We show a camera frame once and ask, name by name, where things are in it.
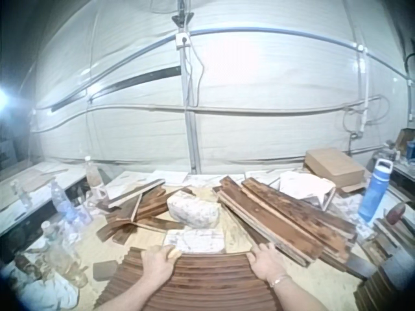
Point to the person's left hand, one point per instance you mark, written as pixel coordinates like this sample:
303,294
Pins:
157,267

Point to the person's right hand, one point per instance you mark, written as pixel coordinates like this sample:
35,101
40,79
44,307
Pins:
267,264

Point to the person's left fingers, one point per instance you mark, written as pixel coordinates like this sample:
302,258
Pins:
155,251

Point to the yellow sanding block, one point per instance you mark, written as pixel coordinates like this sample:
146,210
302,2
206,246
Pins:
174,253

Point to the row of dark wooden slats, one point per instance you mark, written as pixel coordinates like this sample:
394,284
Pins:
210,282

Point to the pile of short brown planks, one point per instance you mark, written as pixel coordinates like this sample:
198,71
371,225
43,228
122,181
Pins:
146,214

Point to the white sandpaper sheet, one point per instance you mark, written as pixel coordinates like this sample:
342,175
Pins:
194,240

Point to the brown sanding pad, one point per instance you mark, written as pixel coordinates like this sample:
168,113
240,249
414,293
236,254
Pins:
105,270

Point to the white stone block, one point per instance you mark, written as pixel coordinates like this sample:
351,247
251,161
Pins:
193,209

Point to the white-faced board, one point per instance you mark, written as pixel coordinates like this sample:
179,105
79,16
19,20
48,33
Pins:
136,192

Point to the plastic bottle with brown liquid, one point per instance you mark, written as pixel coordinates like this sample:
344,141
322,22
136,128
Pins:
93,176

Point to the clear plastic water bottle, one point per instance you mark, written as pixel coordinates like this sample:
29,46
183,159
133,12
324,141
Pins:
62,202

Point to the white rag heap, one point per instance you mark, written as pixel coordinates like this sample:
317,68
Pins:
48,293

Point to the stack of long brown planks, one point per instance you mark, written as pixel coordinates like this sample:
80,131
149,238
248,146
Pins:
282,217

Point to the grey metal pole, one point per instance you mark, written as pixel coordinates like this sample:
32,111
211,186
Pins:
189,123

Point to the white workbench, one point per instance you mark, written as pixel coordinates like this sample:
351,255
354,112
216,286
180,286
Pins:
29,191

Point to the small clear plastic bottle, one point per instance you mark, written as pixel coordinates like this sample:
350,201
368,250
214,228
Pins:
21,194

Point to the brown cardboard box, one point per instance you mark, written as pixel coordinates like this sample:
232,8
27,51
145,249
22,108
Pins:
334,166

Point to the blue water bottle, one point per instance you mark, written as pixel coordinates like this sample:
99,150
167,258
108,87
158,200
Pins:
374,194

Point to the stack of dark wood strips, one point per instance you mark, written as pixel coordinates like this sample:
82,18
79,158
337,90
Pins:
386,285

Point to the red-headed mallet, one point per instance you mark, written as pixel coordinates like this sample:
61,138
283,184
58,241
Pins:
396,214

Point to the cluttered shelf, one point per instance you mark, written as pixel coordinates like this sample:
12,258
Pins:
403,152

